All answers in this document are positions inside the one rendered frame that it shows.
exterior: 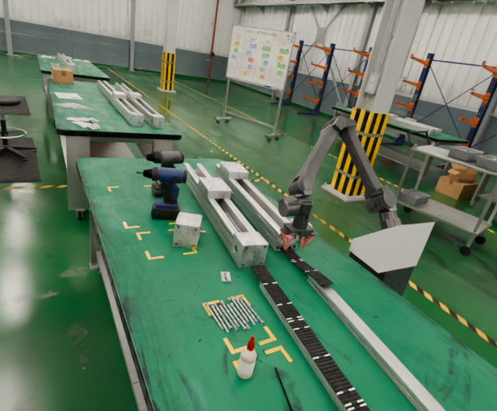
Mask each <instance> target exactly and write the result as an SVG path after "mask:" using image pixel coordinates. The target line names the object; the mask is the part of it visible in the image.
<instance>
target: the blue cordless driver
mask: <svg viewBox="0 0 497 411"><path fill-rule="evenodd" d="M136 173H137V174H143V176H144V177H146V178H149V179H151V180H152V181H158V180H159V182H162V183H161V190H162V191H163V200H162V199H157V200H156V202H153V204H152V209H151V218H152V219H165V220H176V219H177V216H178V214H179V212H180V204H178V201H177V198H178V197H179V194H178V185H177V184H176V183H186V180H187V171H186V170H182V169H173V168H165V167H160V169H159V168H158V167H153V168H152V169H146V170H144V172H138V171H136Z"/></svg>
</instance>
